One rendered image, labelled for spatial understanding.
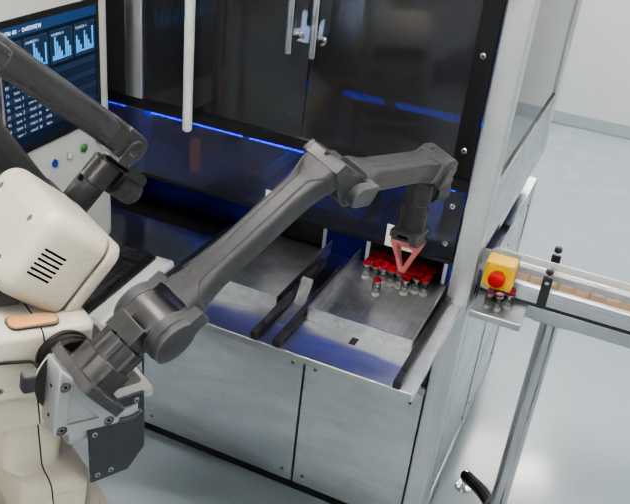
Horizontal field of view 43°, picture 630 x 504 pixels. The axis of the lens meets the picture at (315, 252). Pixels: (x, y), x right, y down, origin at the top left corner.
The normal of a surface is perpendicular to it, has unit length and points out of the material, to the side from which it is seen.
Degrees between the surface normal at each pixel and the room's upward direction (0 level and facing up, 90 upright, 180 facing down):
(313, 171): 39
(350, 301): 0
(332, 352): 0
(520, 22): 90
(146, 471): 0
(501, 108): 90
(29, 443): 90
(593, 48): 90
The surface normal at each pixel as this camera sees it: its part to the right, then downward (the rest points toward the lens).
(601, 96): -0.40, 0.40
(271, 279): 0.10, -0.87
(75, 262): 0.59, 0.44
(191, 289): -0.11, -0.41
